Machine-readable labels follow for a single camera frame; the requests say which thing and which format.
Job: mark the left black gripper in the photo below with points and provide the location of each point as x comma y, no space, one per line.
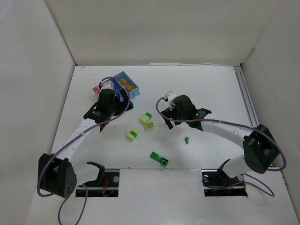
124,99

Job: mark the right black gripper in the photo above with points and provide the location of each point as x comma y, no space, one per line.
168,115

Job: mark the lime green lego brick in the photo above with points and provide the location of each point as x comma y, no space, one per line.
149,126

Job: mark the pale yellow green-top lego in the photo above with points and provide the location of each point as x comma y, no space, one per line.
145,118

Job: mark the large yellow lego brick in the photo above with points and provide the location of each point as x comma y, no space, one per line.
123,82

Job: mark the green lego plate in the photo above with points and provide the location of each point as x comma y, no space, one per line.
158,158

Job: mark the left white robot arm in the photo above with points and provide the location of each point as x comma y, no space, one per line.
57,174

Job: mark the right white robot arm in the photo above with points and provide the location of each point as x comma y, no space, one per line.
259,147

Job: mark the purple-blue plastic bin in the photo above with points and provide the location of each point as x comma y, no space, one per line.
117,87

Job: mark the pink plastic bin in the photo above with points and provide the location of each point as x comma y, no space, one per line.
97,90

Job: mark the light blue plastic bin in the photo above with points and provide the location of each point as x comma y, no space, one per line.
123,75

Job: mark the pale yellow green lego stack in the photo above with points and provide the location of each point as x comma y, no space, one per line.
132,134

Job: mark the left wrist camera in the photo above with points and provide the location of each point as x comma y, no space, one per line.
106,85

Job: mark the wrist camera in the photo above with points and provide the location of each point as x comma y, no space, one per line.
169,98
106,85

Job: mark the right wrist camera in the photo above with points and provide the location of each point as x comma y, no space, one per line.
169,98

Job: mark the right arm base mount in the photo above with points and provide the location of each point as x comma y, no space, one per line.
216,183

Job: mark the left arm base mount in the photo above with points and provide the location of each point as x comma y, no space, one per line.
97,180

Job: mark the aluminium rail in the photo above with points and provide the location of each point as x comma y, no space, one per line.
246,96

